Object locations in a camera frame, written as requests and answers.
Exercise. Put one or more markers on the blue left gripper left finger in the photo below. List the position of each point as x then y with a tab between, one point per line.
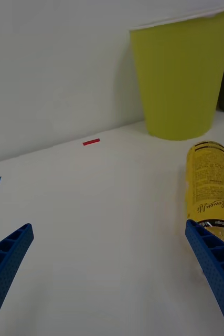
5	260

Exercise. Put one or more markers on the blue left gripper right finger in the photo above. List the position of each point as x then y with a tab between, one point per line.
219	262

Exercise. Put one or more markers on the yellow label plastic bottle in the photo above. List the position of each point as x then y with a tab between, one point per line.
208	178

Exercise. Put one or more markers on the yellow-green plastic bin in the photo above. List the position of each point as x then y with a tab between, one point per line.
180	86

